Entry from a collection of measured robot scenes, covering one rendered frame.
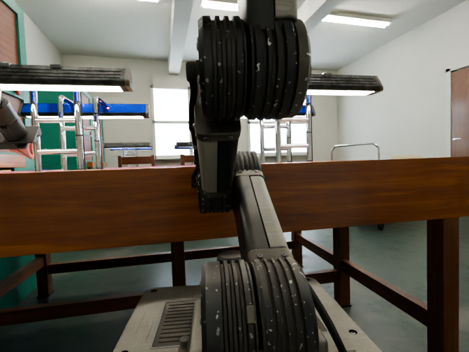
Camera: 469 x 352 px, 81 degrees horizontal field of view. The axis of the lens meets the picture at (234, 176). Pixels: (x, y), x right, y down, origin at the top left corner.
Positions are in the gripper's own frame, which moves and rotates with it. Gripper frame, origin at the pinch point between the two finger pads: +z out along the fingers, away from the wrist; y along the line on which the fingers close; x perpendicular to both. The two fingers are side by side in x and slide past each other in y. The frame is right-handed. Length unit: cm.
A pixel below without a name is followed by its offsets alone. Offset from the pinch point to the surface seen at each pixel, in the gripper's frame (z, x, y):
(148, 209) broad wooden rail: -10.2, 29.3, -36.9
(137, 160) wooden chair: 186, -165, 7
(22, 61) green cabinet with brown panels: 33, -114, 48
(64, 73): -14.5, -22.1, -10.0
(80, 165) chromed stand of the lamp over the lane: 18.1, -11.0, -6.7
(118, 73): -14.4, -22.7, -26.3
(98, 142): 29.1, -35.2, -7.0
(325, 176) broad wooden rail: -13, 25, -84
